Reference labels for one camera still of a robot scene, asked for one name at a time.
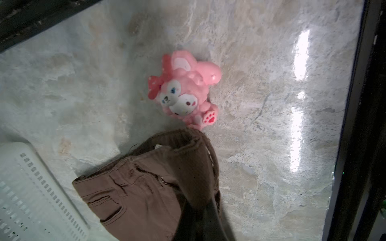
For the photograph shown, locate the brown trousers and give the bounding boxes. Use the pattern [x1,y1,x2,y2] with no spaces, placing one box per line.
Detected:
[72,128,234,241]

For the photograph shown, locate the pink plush bear toy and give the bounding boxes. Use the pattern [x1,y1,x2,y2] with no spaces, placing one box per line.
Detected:
[148,50,222,131]

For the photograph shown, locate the white plastic laundry basket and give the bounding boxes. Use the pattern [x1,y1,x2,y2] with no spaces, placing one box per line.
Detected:
[1,142,89,241]

